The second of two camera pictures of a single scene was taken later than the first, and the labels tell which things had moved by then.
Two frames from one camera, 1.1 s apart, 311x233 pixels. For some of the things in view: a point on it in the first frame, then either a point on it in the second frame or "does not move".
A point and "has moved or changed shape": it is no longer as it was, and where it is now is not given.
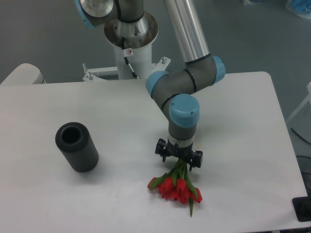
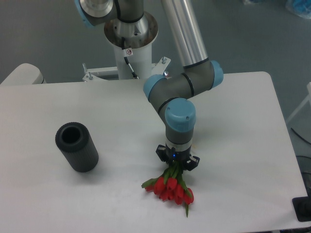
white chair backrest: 25,74 does not move
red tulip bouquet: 176,184 has moved or changed shape
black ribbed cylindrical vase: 74,140 does not move
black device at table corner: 302,208 does not move
